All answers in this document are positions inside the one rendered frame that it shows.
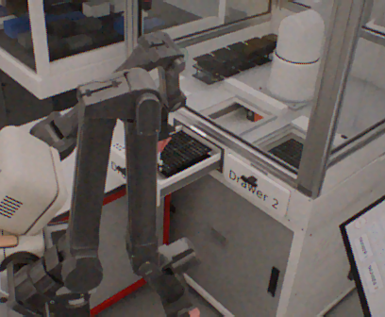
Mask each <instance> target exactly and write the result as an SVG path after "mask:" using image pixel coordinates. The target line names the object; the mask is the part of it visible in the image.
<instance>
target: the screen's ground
mask: <svg viewBox="0 0 385 317"><path fill-rule="evenodd" d="M364 214H365V216H366V217H367V221H368V224H371V223H372V222H373V221H375V220H376V219H378V218H379V217H381V216H383V214H385V200H384V201H383V202H381V203H380V204H378V205H377V206H375V207H374V208H372V209H371V210H369V211H367V212H365V213H364ZM364 214H363V215H364ZM345 229H346V232H347V234H348V238H349V240H350V244H351V247H352V251H353V253H354V258H355V260H356V264H357V266H358V270H359V273H360V278H361V283H362V285H363V289H364V291H365V296H366V298H367V303H368V305H369V310H370V311H371V316H372V317H385V287H384V289H381V290H379V291H377V292H374V294H372V295H370V294H369V292H368V291H367V290H368V289H367V287H366V284H365V280H364V278H363V273H362V271H361V268H363V267H364V266H366V265H367V264H368V263H371V262H372V261H375V259H376V260H377V264H378V268H379V270H380V273H381V275H382V279H383V281H384V285H385V278H384V274H383V273H382V269H381V268H380V263H379V261H378V257H377V253H376V251H375V247H374V245H373V242H372V240H371V236H370V234H369V230H368V228H367V226H365V227H363V228H362V229H361V230H359V231H357V232H356V230H355V227H354V224H353V222H352V223H350V224H348V225H346V226H345ZM364 232H367V234H368V236H369V241H370V243H371V246H372V247H373V251H374V253H375V255H374V256H373V257H372V258H369V259H367V260H366V261H364V262H363V263H362V264H360V262H359V260H358V255H357V253H356V248H355V246H354V243H353V240H354V239H356V238H357V237H358V236H360V234H362V233H364Z"/></svg>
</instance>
